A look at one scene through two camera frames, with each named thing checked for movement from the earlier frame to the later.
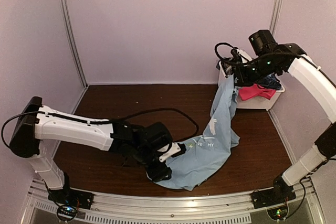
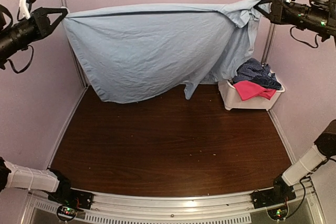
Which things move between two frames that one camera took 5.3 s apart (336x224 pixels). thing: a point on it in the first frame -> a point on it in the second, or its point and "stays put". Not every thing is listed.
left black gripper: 157,174 -> 42,25
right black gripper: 243,80 -> 277,14
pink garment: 250,92 stays put
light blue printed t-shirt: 190,168 -> 134,52
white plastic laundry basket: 257,103 stays put
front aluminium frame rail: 228,208 stays put
